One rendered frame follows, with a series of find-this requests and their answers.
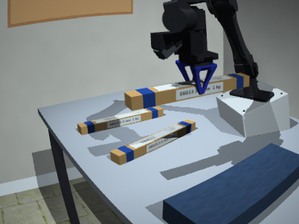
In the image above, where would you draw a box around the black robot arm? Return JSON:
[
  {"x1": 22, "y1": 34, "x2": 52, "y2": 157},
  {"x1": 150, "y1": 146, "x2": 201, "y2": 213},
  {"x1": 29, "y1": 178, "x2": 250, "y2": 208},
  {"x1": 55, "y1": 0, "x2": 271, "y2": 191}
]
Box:
[{"x1": 150, "y1": 0, "x2": 274, "y2": 102}]

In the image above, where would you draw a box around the tan rectangular box with blue bands and white label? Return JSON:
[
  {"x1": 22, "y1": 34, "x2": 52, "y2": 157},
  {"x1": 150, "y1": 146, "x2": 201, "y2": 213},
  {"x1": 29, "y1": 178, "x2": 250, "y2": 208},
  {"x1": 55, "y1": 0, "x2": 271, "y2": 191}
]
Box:
[{"x1": 124, "y1": 73, "x2": 250, "y2": 111}]

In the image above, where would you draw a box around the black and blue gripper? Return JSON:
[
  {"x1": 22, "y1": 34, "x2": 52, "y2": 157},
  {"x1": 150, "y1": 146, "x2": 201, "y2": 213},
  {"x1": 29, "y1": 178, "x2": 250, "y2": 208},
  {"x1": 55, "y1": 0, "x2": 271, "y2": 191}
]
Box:
[{"x1": 174, "y1": 30, "x2": 219, "y2": 95}]

